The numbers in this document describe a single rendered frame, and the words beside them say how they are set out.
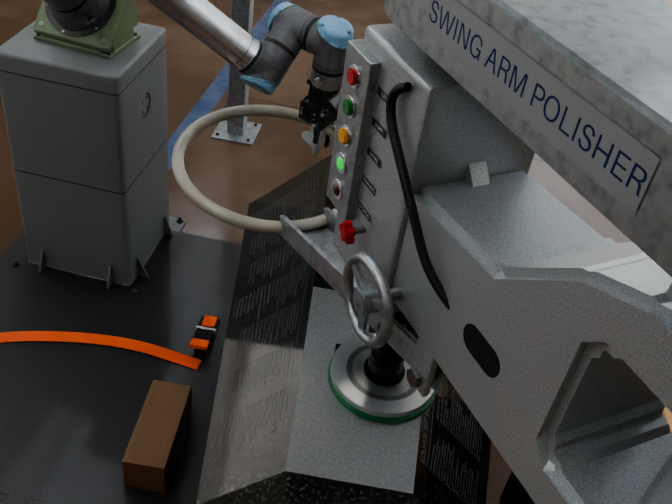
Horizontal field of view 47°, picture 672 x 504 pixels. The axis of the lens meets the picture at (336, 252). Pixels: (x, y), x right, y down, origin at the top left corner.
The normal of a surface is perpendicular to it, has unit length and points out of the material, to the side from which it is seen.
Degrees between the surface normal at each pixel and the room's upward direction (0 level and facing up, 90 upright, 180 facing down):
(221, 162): 0
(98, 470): 0
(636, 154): 90
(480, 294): 90
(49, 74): 90
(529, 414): 90
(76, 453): 0
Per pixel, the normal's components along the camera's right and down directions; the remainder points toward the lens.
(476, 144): 0.41, 0.62
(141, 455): 0.12, -0.77
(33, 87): -0.21, 0.60
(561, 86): -0.90, 0.18
